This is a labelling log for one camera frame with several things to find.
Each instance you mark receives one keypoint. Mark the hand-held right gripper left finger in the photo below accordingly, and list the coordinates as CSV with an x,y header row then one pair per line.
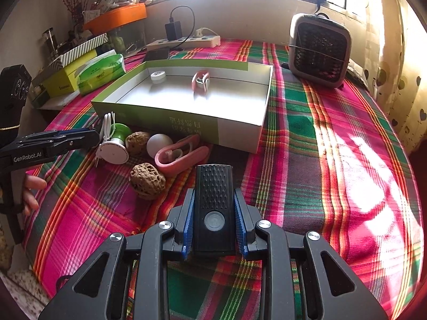
x,y
188,226

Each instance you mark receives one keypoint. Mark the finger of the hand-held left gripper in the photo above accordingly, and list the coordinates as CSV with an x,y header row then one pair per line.
x,y
80,143
66,133

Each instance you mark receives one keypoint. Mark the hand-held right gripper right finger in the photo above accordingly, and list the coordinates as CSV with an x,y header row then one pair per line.
x,y
241,226

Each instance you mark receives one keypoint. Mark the black rectangular flashlight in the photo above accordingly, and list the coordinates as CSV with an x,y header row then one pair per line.
x,y
213,193

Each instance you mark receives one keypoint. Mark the walnut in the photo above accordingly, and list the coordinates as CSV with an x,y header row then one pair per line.
x,y
137,143
147,180

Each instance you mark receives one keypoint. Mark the large pink clip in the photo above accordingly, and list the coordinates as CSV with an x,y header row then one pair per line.
x,y
186,161

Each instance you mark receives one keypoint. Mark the green and white cardboard box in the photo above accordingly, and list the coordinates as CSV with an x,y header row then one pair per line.
x,y
186,103

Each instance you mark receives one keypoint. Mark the person's left hand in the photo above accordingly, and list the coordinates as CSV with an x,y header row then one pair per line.
x,y
33,185

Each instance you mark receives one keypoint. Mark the yellow-green box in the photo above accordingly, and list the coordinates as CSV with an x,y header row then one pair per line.
x,y
63,80

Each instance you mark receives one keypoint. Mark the green tissue pack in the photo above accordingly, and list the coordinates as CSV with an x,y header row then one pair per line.
x,y
100,73

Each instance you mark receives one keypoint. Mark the white ball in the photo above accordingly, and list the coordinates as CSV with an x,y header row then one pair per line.
x,y
160,146

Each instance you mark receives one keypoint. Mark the striped box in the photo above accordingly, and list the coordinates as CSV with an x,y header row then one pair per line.
x,y
80,48

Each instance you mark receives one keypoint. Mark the glass jar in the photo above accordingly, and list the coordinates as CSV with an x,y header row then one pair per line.
x,y
50,41

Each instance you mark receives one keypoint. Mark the small white round case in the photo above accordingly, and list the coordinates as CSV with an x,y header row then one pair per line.
x,y
157,75

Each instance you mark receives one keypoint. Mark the plaid blanket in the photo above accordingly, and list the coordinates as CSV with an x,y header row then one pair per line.
x,y
317,156

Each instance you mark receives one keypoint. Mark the black phone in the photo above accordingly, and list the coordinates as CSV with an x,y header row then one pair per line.
x,y
156,55

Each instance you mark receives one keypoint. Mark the orange tray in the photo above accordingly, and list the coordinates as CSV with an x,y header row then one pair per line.
x,y
116,18

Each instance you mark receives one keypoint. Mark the small pink clip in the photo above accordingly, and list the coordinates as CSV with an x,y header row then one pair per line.
x,y
200,85

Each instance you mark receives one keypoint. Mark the black charger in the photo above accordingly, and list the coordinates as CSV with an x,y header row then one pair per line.
x,y
173,30

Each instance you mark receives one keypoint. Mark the white power strip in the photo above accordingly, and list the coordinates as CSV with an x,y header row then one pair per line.
x,y
196,42

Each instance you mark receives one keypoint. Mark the white plug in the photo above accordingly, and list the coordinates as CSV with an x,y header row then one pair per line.
x,y
200,33

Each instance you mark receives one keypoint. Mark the grey space heater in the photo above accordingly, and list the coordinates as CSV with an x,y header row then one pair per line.
x,y
320,50

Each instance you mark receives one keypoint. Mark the heart-patterned curtain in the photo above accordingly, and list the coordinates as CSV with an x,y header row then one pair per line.
x,y
397,56

